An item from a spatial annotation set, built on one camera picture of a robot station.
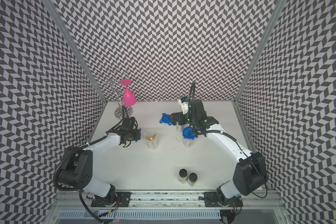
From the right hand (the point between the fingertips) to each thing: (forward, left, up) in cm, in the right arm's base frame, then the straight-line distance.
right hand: (175, 118), depth 79 cm
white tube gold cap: (-6, +13, -10) cm, 17 cm away
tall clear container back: (+5, -2, -19) cm, 19 cm away
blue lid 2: (-4, -7, -11) cm, 14 cm away
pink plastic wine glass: (+18, +31, -1) cm, 36 cm away
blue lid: (+15, +8, -21) cm, 27 cm away
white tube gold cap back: (-7, +17, -11) cm, 21 cm away
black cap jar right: (-29, -9, -14) cm, 33 cm away
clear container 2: (-6, +14, -12) cm, 20 cm away
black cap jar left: (-28, -4, -13) cm, 31 cm away
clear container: (-7, -8, -14) cm, 18 cm away
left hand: (-1, +26, -18) cm, 31 cm away
